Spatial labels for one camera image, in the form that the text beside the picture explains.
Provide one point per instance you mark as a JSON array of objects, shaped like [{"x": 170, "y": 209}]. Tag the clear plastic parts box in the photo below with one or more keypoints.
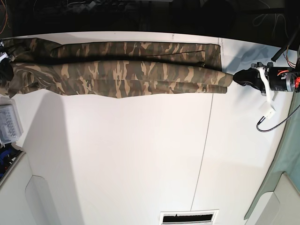
[{"x": 10, "y": 125}]

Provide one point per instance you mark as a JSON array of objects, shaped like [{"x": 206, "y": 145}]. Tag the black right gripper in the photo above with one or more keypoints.
[{"x": 6, "y": 71}]

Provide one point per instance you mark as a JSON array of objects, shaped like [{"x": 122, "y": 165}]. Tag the blue items in bin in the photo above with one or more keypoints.
[{"x": 7, "y": 156}]

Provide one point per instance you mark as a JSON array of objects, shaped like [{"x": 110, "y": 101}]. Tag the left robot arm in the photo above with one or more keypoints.
[{"x": 285, "y": 57}]

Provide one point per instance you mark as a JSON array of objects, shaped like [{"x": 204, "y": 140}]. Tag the white slotted vent plate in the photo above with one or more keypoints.
[{"x": 202, "y": 217}]

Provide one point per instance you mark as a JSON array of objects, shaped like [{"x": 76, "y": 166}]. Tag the camouflage t-shirt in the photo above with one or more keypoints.
[{"x": 114, "y": 69}]

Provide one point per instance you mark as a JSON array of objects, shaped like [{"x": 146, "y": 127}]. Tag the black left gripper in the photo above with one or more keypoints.
[{"x": 267, "y": 78}]

